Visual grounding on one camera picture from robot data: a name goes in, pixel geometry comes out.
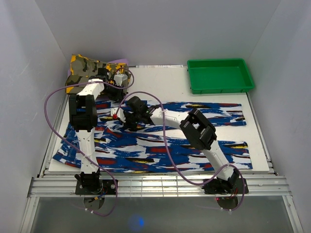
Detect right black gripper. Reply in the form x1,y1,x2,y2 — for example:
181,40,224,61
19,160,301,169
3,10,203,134
119,112,141,130

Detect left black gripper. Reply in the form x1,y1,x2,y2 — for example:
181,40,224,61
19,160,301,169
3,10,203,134
103,83,125,105

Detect blue white red patterned trousers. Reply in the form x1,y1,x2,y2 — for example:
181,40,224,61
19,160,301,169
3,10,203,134
52,100,253,173

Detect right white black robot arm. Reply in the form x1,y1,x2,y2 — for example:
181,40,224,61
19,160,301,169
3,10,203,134
115,96,246,193

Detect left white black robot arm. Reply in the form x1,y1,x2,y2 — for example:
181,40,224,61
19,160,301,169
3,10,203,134
69,67,130,194

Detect camouflage yellow green trousers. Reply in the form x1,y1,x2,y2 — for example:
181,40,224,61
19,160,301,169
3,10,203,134
65,54,131,95

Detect green plastic tray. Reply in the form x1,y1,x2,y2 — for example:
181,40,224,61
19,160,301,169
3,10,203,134
187,58,255,94

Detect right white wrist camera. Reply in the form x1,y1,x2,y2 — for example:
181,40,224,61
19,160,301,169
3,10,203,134
110,107,125,122

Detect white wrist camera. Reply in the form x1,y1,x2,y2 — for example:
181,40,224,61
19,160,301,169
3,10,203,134
114,74,128,87
110,107,125,122

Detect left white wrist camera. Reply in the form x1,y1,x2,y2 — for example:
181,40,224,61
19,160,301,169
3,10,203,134
114,74,128,87

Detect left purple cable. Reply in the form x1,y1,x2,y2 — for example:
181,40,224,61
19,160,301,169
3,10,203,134
44,67,134,217

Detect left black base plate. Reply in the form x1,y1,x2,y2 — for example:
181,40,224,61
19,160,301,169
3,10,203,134
75,179,117,195

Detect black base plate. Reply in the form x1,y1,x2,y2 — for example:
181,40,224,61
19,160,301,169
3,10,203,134
202,178,249,195
75,179,117,195

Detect aluminium frame rail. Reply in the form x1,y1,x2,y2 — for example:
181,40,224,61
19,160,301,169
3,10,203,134
28,174,292,198

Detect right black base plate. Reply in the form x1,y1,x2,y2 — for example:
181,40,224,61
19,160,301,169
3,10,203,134
202,178,249,195

